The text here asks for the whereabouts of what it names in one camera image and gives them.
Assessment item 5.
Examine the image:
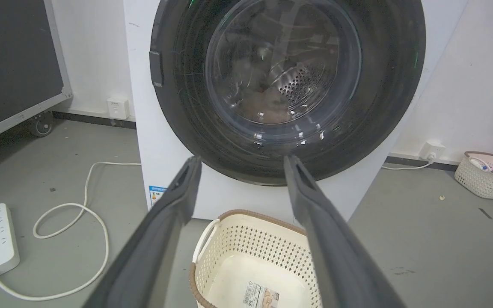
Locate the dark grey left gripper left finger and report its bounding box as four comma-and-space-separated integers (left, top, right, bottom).
83, 156, 202, 308

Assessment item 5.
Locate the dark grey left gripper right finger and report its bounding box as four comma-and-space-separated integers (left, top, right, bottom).
284, 155, 406, 308

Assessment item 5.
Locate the round black washing machine door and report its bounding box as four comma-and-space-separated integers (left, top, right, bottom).
149, 0, 426, 187

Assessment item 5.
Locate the white front-load washing machine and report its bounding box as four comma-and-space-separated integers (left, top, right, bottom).
123, 0, 469, 226

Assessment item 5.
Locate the blue energy label sticker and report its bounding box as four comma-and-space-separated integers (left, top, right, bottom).
148, 185, 168, 208

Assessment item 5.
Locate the paper label in basket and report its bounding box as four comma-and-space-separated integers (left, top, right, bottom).
242, 281, 280, 308

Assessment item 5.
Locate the cream perforated laundry basket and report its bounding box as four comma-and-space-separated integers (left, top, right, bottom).
189, 209, 323, 308

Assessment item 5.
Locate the small cream basket with items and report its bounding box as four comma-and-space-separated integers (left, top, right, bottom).
454, 151, 493, 200

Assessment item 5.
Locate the dark panel cart with wheels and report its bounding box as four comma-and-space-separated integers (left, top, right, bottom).
0, 0, 73, 150

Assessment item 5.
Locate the white power strip cable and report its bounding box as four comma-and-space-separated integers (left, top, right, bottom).
0, 162, 142, 302

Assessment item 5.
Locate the white plug cable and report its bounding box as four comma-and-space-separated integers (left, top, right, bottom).
381, 159, 434, 171

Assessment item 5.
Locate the white wall outlet with plug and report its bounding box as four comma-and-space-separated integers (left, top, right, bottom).
419, 142, 446, 162

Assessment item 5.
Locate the white wall socket box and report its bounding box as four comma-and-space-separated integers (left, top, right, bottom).
107, 97, 130, 120

